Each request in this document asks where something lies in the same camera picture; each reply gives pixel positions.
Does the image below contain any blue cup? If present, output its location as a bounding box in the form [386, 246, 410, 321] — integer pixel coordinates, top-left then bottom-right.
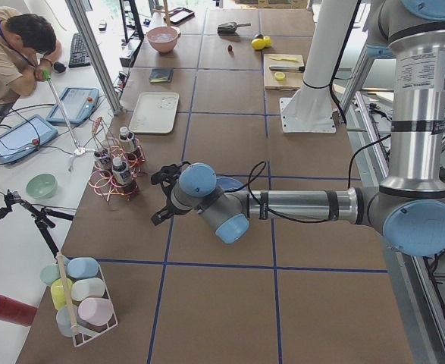
[67, 257, 99, 280]

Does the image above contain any lemon half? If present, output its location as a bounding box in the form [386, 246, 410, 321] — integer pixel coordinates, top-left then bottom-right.
[274, 71, 286, 82]

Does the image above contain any pink cup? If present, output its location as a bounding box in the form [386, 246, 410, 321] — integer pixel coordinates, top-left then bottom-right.
[77, 297, 114, 326]

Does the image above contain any right aluminium frame rail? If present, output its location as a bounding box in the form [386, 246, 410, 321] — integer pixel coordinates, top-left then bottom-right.
[347, 91, 445, 363]

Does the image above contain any pink bowl with ice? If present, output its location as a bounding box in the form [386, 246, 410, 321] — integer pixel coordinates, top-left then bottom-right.
[146, 27, 181, 53]

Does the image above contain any metal handled knife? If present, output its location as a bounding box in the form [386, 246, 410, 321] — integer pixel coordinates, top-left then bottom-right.
[269, 65, 306, 72]

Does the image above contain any far blue teach pendant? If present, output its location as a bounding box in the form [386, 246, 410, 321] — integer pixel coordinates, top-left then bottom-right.
[60, 86, 99, 125]

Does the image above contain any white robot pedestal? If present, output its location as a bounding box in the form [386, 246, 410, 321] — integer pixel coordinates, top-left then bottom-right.
[280, 0, 360, 133]

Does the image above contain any cream bear tray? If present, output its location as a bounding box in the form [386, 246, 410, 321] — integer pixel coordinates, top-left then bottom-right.
[128, 92, 180, 134]

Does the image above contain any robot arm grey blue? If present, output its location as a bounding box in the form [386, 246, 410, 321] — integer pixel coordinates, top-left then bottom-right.
[151, 1, 445, 256]

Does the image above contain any copper wire bottle rack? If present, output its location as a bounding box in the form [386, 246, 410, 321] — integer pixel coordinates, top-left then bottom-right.
[89, 117, 146, 201]

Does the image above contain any black keyboard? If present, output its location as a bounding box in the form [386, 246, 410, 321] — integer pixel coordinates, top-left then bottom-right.
[68, 33, 90, 68]

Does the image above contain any yellow plastic knife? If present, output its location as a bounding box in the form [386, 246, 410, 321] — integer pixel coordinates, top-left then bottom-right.
[269, 56, 299, 62]

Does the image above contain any light grey cup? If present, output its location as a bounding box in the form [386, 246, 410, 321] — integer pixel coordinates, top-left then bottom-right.
[55, 305, 75, 337]

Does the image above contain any white wire cup basket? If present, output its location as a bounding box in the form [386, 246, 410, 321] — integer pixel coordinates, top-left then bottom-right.
[64, 263, 118, 347]

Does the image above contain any wooden basket handle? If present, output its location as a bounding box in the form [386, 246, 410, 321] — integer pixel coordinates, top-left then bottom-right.
[56, 251, 80, 336]

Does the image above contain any back dark drink bottle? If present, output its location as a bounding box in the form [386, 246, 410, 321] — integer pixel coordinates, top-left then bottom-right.
[119, 126, 136, 154]

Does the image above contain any mint green cup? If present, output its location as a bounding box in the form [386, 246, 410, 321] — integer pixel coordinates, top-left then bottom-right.
[39, 264, 60, 287]

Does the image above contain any aluminium frame post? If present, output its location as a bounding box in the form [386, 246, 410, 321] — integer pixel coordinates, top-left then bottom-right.
[65, 0, 123, 115]

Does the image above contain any yellow cup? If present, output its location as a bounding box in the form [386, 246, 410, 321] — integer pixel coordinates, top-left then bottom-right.
[50, 278, 67, 311]

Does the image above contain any dark drink bottle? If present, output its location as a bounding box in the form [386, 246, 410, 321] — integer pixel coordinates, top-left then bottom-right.
[119, 126, 136, 154]
[112, 156, 137, 195]
[94, 149, 112, 171]

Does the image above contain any wooden cutting board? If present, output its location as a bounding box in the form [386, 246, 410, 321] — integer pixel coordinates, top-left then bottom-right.
[263, 54, 305, 90]

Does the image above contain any blue teach pendant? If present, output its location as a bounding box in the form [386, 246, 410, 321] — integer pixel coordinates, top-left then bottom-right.
[60, 86, 99, 125]
[0, 115, 58, 163]

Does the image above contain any blue plate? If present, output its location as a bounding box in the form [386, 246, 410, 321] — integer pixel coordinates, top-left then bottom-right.
[216, 176, 244, 192]

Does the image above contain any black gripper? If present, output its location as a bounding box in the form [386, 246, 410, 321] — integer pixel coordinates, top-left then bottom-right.
[151, 162, 184, 225]

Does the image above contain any black tray frame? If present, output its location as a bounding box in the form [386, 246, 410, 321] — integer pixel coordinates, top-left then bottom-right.
[168, 7, 195, 26]

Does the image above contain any black tripod with clamp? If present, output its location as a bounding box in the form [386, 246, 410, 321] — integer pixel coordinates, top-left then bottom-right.
[0, 190, 74, 257]

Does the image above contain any middle dark drink bottle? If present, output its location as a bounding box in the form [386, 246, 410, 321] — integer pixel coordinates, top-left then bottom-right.
[94, 149, 112, 171]

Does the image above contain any white stand with pole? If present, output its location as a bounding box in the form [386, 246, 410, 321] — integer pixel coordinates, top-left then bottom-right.
[42, 70, 95, 172]

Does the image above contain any whole yellow lemon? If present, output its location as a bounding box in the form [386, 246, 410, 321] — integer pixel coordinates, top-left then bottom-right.
[251, 38, 266, 51]

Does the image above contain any near blue teach pendant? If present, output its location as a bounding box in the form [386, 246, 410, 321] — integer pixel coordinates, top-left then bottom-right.
[0, 115, 58, 163]

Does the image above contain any seated person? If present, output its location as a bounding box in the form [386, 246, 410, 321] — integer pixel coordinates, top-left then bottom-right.
[0, 6, 62, 105]

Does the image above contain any black computer mouse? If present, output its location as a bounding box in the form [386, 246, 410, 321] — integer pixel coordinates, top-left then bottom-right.
[53, 61, 66, 74]

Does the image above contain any red cylinder tube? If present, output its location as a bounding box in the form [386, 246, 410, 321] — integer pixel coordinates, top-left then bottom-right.
[0, 294, 37, 327]

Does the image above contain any white cup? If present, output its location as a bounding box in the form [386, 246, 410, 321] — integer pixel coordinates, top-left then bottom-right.
[71, 278, 105, 302]

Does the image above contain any metal scoop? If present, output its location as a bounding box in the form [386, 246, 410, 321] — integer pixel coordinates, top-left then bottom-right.
[217, 21, 251, 35]

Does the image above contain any front dark drink bottle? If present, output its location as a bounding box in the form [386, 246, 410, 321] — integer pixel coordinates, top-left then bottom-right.
[112, 156, 137, 195]

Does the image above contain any green bowl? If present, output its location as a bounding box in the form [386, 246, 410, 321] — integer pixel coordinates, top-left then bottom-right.
[26, 174, 58, 199]

